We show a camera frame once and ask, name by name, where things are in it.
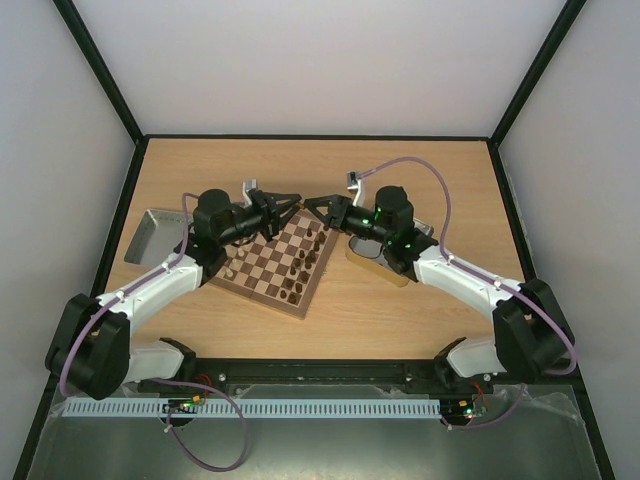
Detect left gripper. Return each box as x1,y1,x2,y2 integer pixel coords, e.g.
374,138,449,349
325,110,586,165
219,189,303,248

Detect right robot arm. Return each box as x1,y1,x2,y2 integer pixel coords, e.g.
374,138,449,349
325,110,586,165
304,186,577,392

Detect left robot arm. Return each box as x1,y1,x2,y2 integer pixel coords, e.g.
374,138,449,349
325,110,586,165
45,188,301,400

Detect wooden chess board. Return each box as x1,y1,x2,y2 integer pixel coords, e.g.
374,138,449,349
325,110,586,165
211,210,338,319

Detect gold metal tin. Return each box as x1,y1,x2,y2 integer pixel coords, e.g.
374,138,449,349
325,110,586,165
345,220,434,287

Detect tin lid on table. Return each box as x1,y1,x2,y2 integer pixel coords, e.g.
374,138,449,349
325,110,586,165
124,209,186,267

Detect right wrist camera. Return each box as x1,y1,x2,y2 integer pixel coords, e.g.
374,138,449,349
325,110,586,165
347,171,366,207

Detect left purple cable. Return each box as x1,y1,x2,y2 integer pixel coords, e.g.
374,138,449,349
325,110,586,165
58,192,201,399

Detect blue cable duct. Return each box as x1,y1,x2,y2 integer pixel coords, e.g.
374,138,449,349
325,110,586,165
61,398,441,419

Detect purple cable loop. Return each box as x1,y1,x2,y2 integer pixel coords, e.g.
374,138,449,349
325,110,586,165
164,384,250,473

